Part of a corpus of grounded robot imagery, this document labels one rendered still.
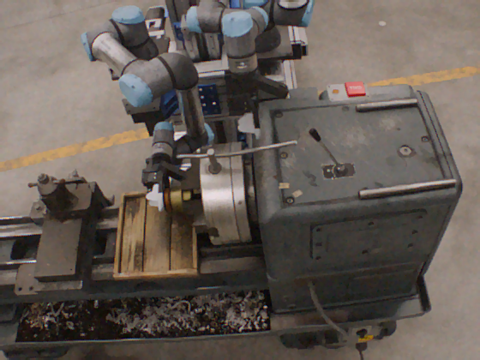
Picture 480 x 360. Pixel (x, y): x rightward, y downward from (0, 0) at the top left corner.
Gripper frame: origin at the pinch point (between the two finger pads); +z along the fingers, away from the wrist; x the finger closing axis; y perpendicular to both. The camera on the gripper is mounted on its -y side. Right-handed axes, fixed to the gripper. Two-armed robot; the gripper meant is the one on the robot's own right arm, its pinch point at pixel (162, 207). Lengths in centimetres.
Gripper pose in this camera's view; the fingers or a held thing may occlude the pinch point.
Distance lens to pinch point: 157.9
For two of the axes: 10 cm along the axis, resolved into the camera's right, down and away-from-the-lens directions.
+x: -0.9, -6.1, -7.9
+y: -9.9, 0.9, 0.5
